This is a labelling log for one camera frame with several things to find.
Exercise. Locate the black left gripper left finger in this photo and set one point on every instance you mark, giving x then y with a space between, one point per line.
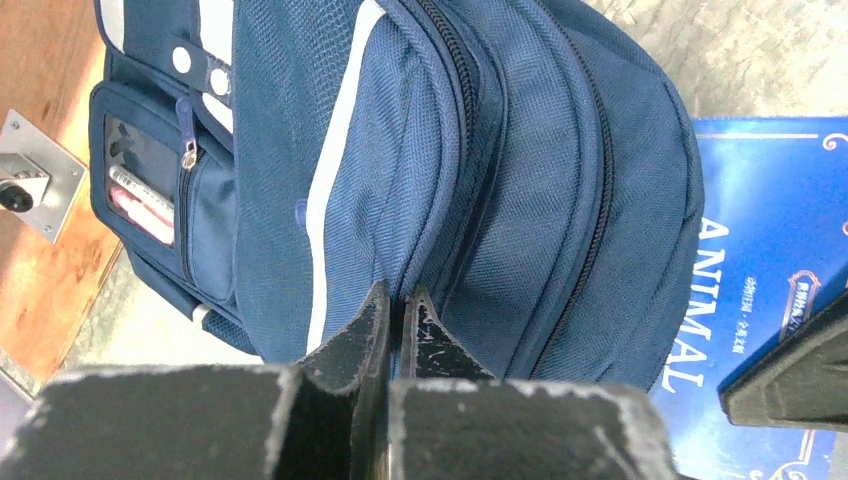
319 418

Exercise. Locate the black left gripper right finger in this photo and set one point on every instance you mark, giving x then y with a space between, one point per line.
450 418

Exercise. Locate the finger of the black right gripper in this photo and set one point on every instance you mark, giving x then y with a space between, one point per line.
802 383

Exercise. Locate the Animal Farm book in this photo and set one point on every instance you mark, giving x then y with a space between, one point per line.
772 253

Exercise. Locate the navy blue student backpack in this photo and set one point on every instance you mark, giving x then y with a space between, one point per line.
527 162

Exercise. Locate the pink eraser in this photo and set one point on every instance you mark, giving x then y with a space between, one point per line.
142 216

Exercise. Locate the wooden board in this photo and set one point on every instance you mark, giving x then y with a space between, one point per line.
56 256

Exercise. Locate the grey metal stand bracket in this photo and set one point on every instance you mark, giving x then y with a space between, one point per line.
39 178

